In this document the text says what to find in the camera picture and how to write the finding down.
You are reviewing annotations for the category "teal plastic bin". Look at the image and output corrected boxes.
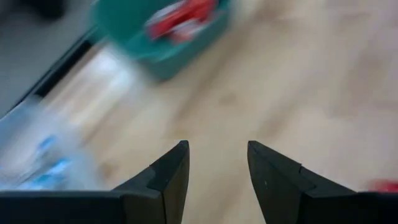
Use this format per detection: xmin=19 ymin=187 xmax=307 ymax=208
xmin=90 ymin=0 xmax=233 ymax=82

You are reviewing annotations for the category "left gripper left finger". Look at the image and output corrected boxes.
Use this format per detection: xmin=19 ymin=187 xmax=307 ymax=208
xmin=0 ymin=140 xmax=190 ymax=224

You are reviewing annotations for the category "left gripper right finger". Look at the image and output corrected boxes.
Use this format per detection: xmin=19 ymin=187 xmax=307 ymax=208
xmin=248 ymin=141 xmax=398 ymax=224

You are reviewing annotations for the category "clear plastic container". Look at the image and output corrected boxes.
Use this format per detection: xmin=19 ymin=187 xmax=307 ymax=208
xmin=0 ymin=96 xmax=103 ymax=190

